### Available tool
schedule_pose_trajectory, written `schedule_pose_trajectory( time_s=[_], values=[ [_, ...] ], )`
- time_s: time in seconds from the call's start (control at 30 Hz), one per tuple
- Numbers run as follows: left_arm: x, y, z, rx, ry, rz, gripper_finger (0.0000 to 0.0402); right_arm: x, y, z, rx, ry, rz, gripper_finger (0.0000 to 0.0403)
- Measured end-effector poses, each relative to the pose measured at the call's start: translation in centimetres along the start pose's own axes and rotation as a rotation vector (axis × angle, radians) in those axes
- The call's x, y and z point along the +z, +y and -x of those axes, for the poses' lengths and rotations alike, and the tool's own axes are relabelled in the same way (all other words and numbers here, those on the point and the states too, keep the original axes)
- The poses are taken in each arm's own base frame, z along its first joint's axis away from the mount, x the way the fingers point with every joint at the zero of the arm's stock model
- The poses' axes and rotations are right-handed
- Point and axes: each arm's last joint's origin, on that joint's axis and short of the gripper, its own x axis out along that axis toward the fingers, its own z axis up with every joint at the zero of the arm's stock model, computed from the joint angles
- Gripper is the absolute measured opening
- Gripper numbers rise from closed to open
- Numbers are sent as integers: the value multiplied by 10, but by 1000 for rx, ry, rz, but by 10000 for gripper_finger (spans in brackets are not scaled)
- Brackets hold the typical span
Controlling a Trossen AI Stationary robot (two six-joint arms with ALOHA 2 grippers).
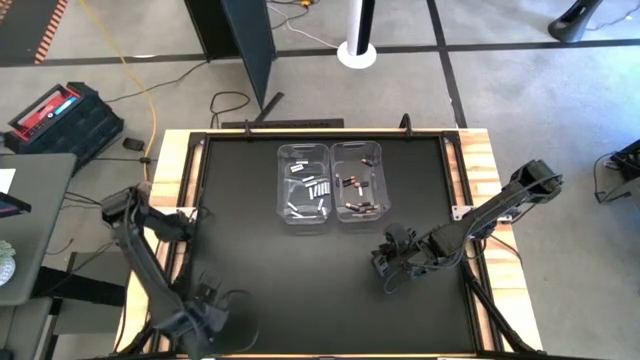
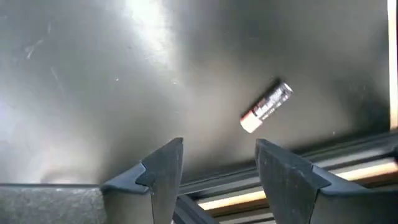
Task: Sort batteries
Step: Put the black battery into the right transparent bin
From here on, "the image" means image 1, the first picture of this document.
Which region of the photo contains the black office chair base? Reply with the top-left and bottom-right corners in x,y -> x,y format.
547,0 -> 606,44

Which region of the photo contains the white floor cable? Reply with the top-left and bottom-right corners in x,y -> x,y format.
267,0 -> 341,51

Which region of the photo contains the clear plastic bin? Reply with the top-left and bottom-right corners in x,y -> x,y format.
276,142 -> 332,226
329,140 -> 392,224

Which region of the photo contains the black red tool case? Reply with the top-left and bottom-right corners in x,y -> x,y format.
2,81 -> 125,156

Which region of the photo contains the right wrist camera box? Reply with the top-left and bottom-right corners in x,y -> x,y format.
383,223 -> 417,249

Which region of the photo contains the black orange striped floor mat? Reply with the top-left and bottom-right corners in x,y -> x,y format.
0,0 -> 69,66

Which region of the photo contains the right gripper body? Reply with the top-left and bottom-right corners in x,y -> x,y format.
394,232 -> 444,274

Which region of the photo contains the grey side desk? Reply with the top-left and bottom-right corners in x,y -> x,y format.
0,152 -> 79,309

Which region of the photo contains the yellow cable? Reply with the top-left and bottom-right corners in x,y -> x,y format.
77,0 -> 159,184

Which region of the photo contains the black looped floor cable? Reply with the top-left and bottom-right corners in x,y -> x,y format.
208,90 -> 251,130

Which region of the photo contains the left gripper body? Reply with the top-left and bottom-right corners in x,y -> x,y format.
167,297 -> 232,359

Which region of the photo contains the black metal rig frame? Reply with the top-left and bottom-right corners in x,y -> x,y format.
112,117 -> 544,360

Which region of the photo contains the white black pole stand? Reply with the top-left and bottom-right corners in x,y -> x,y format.
336,0 -> 378,70

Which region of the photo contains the dark tablet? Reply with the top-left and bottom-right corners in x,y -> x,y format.
0,192 -> 32,220

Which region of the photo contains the black partition panel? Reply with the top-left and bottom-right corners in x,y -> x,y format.
183,0 -> 278,110

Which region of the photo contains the black equipment stand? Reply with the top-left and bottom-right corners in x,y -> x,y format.
592,137 -> 640,206

